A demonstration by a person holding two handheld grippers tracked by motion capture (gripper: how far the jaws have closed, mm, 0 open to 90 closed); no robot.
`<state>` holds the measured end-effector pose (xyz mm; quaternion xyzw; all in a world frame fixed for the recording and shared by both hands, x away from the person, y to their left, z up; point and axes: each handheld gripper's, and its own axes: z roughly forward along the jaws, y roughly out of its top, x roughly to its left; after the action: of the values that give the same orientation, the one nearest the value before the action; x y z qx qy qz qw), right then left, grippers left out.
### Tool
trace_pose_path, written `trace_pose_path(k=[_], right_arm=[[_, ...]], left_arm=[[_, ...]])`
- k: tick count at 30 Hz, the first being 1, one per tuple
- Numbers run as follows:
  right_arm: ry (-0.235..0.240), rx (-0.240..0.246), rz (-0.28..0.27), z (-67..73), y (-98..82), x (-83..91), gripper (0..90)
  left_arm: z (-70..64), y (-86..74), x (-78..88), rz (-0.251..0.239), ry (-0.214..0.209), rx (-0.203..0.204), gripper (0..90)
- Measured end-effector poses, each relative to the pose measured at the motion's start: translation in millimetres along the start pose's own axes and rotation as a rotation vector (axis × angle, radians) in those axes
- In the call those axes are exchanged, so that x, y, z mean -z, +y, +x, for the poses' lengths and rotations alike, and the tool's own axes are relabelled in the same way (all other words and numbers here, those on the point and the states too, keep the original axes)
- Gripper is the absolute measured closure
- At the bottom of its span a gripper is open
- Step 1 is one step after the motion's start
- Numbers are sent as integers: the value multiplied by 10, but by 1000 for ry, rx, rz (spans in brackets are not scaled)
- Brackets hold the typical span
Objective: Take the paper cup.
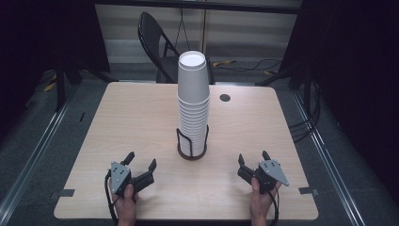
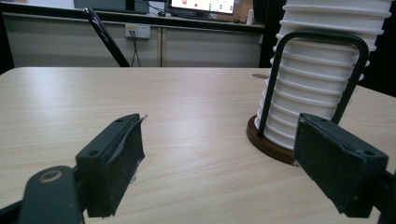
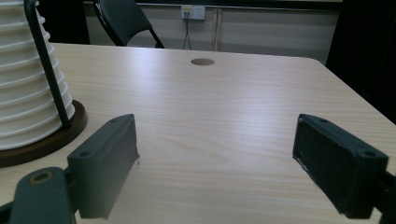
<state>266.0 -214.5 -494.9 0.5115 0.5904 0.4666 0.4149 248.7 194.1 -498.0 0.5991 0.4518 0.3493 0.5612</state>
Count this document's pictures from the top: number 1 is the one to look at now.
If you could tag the black metal stand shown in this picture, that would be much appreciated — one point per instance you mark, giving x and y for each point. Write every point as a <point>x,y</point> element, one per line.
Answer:
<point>61,91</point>

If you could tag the person's right hand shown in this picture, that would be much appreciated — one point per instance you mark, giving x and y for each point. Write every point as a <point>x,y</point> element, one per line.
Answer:
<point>258,207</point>

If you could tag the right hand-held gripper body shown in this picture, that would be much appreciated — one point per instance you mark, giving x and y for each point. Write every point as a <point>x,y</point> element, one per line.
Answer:
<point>269,171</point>

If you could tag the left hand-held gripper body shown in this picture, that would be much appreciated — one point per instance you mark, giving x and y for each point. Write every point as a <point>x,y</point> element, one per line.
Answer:
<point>120,175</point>

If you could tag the metal floor rail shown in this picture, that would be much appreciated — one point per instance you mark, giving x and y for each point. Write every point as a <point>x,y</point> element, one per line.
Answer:
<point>34,153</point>
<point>326,157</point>

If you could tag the black folding chair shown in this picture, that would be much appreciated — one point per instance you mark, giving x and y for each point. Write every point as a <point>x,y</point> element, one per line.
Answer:
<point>150,34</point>

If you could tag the grey tape strip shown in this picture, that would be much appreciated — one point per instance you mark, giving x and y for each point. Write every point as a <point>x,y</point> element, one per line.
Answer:
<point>64,192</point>
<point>308,190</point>

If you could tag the person's left hand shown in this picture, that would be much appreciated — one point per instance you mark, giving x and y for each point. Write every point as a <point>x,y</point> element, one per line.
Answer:
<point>125,207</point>

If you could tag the yellow floor tape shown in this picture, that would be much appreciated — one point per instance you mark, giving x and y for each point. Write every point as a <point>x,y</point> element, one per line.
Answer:
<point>223,63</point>
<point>50,86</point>

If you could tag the stack of white paper cups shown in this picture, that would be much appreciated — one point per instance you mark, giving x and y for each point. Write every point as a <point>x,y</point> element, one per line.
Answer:
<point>193,94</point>

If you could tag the round dark table grommet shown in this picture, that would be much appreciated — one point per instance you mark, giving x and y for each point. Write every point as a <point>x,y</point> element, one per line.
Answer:
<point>225,97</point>

